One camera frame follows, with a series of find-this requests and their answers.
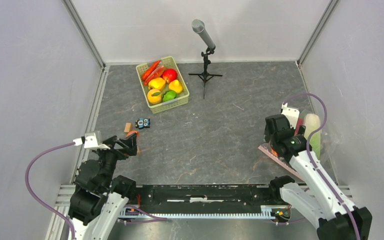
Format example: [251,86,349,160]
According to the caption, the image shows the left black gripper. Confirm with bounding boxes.
[94,131,138,189]

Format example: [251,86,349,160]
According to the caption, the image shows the fake napa cabbage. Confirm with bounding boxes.
[303,113,321,159]

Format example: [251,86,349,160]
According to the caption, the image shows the clear zip top bag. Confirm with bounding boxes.
[258,107,327,181]

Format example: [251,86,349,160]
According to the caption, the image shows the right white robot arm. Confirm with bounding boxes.
[264,114,373,240]

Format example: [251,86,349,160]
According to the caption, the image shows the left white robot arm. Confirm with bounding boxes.
[68,131,139,240]

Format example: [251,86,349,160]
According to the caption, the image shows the fake red pepper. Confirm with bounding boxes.
[294,118,306,136]

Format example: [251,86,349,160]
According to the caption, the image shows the fake orange with leaf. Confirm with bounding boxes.
[146,88,162,105]

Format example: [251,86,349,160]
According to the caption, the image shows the fake yellow pepper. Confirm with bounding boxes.
[148,77,166,91]

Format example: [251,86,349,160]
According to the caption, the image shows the fake red chili bag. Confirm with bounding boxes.
[143,65,165,86]

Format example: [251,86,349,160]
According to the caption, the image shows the fake yellow pear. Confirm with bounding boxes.
[168,79,184,95]

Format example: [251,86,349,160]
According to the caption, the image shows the fake carrot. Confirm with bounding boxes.
[141,60,161,82]

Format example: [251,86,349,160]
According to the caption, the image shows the fake red apple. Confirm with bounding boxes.
[161,68,178,84]

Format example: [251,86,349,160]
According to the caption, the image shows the small wooden block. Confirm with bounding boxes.
[123,122,132,134]

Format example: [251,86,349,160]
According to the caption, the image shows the orange half slice toy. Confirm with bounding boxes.
[126,130,139,138]

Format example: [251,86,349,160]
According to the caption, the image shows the blue owl toy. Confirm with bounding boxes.
[135,118,150,130]

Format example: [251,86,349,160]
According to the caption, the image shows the green plastic basket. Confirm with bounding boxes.
[136,56,190,114]

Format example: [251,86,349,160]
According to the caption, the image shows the black microphone tripod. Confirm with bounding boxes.
[188,47,223,99]

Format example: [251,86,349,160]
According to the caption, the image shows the grey microphone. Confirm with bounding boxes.
[191,19,216,50]

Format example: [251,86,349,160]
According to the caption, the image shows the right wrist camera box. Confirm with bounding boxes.
[280,102,300,129]

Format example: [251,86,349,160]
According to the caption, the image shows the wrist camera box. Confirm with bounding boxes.
[83,130,110,150]
[280,102,300,129]

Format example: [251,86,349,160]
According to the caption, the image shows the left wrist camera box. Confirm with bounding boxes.
[83,130,110,150]

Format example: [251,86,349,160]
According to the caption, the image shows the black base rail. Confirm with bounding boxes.
[118,184,292,222]

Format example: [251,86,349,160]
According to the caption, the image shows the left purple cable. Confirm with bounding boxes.
[24,141,80,240]

